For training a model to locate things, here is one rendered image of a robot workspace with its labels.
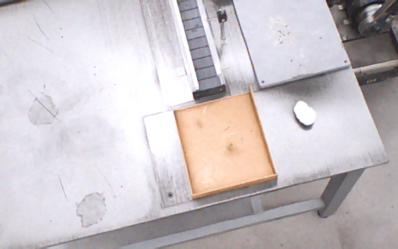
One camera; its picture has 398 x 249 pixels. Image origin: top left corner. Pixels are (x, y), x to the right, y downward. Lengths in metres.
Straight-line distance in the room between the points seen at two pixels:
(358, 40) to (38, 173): 1.54
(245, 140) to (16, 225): 0.74
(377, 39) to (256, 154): 1.12
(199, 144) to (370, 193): 1.10
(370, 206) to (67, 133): 1.40
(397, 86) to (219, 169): 1.36
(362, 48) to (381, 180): 0.60
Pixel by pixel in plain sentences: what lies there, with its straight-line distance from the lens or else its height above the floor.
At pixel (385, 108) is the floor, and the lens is 2.68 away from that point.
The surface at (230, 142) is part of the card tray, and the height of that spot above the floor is 0.83.
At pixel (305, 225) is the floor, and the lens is 2.43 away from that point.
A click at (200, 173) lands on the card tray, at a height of 0.83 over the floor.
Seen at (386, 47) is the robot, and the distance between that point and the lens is 2.56.
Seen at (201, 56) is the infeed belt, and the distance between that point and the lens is 1.72.
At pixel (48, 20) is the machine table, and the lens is 1.97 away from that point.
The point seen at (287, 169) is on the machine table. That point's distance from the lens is 1.62.
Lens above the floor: 2.36
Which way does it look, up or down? 67 degrees down
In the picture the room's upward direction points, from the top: 11 degrees counter-clockwise
